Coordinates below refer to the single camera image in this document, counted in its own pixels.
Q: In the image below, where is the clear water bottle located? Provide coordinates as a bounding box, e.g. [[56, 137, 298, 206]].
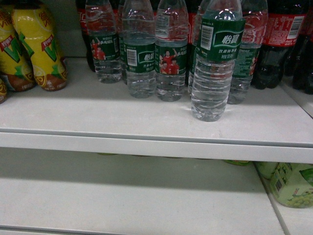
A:
[[191, 0, 246, 122]]

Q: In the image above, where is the water bottle athletes label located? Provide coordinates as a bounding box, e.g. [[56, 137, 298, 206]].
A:
[[155, 0, 189, 102]]

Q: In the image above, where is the water bottle barcode label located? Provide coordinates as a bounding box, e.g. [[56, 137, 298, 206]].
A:
[[122, 0, 156, 98]]

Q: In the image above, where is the white shelf board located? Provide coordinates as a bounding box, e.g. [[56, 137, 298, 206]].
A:
[[0, 58, 313, 163]]

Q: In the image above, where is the far left water bottle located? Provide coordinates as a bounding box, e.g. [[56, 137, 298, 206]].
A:
[[85, 0, 122, 84]]

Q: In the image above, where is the right rear water bottle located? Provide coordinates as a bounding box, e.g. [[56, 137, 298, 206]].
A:
[[227, 0, 268, 104]]

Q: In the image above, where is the left yellow lemon tea bottle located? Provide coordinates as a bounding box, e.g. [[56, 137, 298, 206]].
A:
[[0, 8, 36, 92]]

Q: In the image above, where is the yellow lemon tea bottle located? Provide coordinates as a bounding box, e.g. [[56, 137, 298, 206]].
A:
[[0, 8, 36, 92], [12, 0, 67, 91]]

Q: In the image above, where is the green grape drink bottle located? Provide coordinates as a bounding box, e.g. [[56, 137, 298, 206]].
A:
[[269, 163, 313, 209]]

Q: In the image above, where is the dark cola bottle far right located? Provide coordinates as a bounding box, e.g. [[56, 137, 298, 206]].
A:
[[292, 33, 313, 94]]

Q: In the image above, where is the cola bottle red label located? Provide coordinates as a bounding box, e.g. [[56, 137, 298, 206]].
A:
[[252, 0, 310, 90]]

